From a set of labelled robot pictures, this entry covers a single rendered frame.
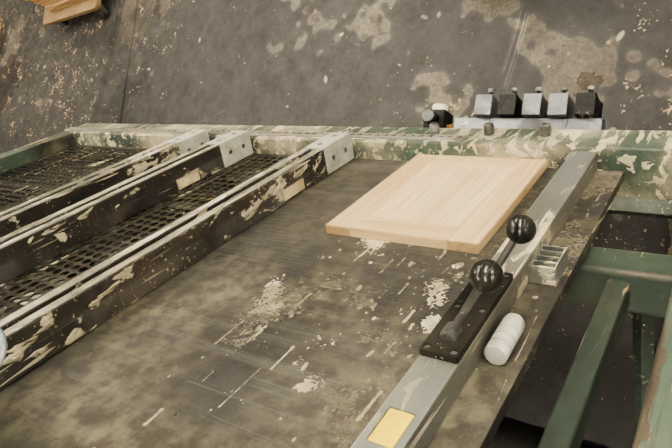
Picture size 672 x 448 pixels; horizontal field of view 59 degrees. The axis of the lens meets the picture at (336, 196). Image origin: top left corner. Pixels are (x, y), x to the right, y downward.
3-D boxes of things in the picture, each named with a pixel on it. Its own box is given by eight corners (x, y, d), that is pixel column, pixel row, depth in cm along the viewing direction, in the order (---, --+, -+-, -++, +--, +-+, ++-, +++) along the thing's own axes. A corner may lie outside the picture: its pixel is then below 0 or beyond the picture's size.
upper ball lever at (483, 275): (466, 339, 74) (514, 265, 66) (454, 358, 71) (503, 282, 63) (440, 321, 75) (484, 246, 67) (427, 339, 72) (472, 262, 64)
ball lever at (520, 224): (499, 290, 83) (545, 219, 75) (490, 305, 80) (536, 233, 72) (476, 275, 84) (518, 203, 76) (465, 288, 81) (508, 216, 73)
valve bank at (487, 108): (631, 103, 152) (616, 70, 133) (625, 158, 151) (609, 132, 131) (449, 105, 180) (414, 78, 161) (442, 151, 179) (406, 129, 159)
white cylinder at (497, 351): (507, 368, 73) (527, 332, 78) (505, 348, 71) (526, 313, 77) (483, 363, 74) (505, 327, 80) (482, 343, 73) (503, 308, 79)
